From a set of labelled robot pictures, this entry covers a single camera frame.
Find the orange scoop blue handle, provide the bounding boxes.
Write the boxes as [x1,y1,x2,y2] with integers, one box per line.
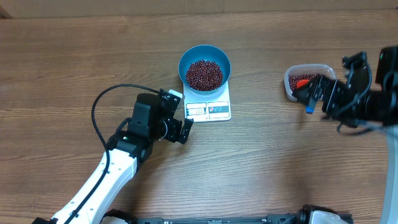
[296,79,314,114]

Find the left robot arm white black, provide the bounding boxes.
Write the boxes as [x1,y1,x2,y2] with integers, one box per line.
[48,90,193,224]

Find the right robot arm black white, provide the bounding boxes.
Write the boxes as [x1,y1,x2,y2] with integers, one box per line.
[292,46,397,223]

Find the white digital kitchen scale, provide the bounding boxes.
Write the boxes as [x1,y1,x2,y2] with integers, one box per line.
[183,82,231,123]

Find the red beans in bowl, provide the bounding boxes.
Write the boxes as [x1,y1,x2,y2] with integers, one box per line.
[185,60,223,91]

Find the teal blue bowl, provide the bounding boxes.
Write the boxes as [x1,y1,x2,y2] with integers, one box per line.
[178,45,231,93]

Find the red beans in container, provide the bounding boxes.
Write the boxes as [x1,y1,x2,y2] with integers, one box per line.
[288,73,319,91]

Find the clear plastic container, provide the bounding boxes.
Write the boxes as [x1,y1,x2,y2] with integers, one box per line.
[284,63,336,101]

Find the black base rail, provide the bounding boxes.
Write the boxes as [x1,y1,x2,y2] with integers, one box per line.
[102,204,354,224]

